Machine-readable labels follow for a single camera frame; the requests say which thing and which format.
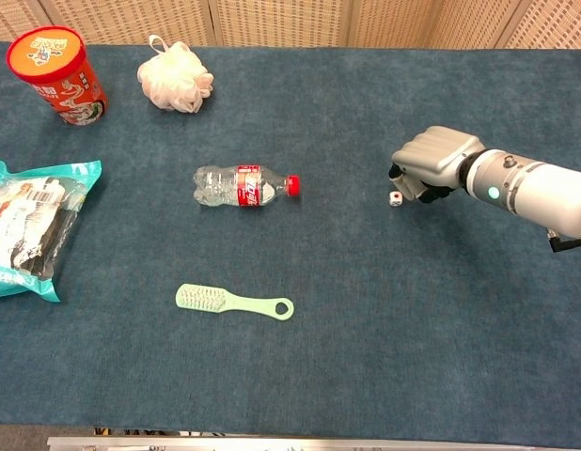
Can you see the red instant noodle cup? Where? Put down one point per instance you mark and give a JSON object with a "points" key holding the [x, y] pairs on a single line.
{"points": [[65, 80]]}

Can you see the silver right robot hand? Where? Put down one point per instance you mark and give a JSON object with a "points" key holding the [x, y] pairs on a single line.
{"points": [[436, 155]]}

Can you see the teal table cloth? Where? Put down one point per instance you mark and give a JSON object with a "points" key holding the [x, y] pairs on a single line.
{"points": [[318, 329]]}

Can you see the white mesh bath sponge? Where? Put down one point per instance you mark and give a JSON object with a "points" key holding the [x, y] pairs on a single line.
{"points": [[174, 81]]}

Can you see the woven rattan folding screen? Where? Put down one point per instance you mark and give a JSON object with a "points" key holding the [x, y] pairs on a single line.
{"points": [[290, 21]]}

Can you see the light green hairbrush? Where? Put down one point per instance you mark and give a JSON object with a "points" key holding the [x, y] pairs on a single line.
{"points": [[210, 299]]}

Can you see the teal snack package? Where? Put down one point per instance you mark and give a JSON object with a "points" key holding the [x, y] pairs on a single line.
{"points": [[27, 225]]}

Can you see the small white die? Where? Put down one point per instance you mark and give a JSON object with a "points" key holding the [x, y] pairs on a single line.
{"points": [[395, 199]]}

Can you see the clear plastic bottle red cap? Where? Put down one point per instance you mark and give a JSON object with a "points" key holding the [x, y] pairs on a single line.
{"points": [[234, 185]]}

